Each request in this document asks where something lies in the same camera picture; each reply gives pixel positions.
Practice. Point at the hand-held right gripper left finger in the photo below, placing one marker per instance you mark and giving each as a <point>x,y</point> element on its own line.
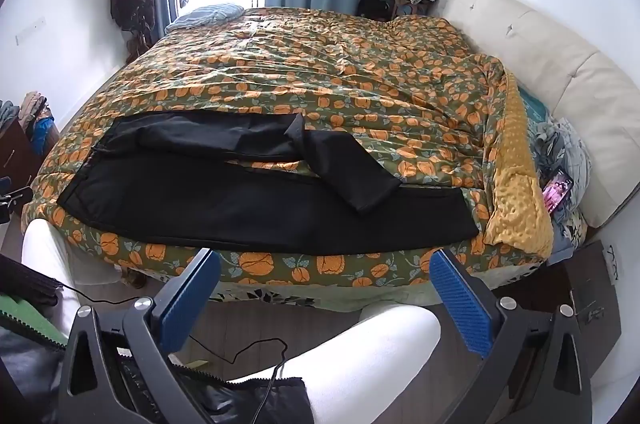
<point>192,294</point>

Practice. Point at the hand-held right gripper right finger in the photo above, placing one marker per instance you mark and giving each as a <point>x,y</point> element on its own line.
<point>462,304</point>

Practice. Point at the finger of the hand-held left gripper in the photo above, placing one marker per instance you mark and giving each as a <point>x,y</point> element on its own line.
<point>15,200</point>

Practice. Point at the black pants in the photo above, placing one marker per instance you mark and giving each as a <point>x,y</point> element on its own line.
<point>200,204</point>

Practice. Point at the dark wooden dresser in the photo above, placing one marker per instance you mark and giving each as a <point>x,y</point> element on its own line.
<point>12,149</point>

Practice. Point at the person's left leg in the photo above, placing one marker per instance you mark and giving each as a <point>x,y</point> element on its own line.
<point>50,264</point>

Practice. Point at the person's leg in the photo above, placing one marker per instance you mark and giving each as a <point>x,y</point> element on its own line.
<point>370,354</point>
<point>50,264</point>

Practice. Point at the clothes heap on dresser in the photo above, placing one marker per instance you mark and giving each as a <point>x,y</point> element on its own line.
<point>35,114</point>

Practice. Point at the leaf print bed sheet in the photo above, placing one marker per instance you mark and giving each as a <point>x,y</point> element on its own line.
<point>285,298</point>

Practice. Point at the person's right leg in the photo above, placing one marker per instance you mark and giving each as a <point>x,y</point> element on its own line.
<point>370,354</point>

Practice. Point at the dark brown nightstand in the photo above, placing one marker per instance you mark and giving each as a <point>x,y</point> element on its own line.
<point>595,299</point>

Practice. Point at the smartphone with lit screen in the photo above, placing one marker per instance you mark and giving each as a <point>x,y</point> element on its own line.
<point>557,194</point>

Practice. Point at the grey crumpled clothes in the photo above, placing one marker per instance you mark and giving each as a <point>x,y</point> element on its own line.
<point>565,149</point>

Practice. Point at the teal bed sheet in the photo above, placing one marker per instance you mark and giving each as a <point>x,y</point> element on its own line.
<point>532,106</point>

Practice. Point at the pumpkin print quilt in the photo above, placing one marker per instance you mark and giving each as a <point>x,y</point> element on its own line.
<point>350,79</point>

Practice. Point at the cream padded headboard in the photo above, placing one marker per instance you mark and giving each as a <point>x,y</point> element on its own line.
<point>575,69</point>

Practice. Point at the blue striped pillow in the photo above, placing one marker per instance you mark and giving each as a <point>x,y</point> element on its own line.
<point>210,14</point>

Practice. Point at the wooden stool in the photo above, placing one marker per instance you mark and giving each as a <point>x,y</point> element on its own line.
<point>402,9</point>

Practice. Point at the dark bag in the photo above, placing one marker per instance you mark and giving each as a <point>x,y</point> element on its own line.
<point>375,6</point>

